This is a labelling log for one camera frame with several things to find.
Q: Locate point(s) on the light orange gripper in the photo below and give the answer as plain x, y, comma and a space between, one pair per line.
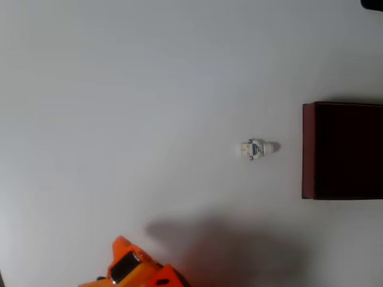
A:
123, 266

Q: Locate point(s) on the small white toy figure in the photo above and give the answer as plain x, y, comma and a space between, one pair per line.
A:
254, 149

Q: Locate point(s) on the dark red open box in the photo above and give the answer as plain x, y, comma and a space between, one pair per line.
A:
347, 149

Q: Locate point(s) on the black object at edge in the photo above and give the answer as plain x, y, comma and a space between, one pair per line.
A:
372, 4

